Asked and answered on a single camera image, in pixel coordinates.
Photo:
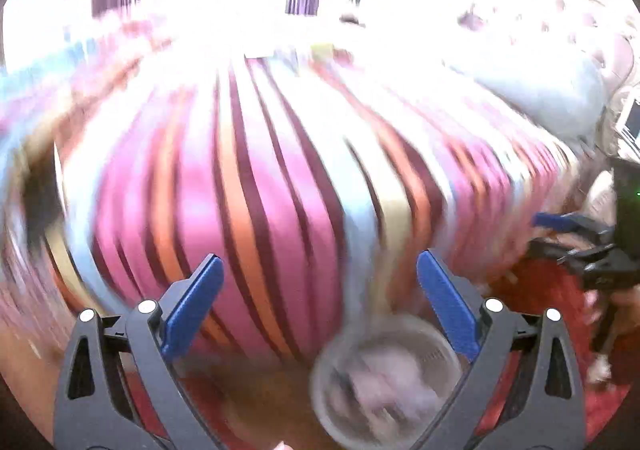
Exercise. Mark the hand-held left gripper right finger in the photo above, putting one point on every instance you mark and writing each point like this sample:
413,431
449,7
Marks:
450,305

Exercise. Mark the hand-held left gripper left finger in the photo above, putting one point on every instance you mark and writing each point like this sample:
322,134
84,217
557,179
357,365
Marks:
195,302

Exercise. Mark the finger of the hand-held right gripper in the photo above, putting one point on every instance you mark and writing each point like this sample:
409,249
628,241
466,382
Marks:
560,252
560,222

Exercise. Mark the clear plastic cup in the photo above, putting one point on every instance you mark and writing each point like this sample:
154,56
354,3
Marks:
385,380

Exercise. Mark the white plastic device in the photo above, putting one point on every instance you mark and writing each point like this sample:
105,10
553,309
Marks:
629,119

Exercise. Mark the striped bed sheet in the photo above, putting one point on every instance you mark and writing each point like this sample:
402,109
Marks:
260,190

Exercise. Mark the pale blue pillow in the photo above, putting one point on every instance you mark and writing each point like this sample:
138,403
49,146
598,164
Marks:
550,90

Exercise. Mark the yellow paper piece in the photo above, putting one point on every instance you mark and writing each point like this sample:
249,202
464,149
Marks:
321,51

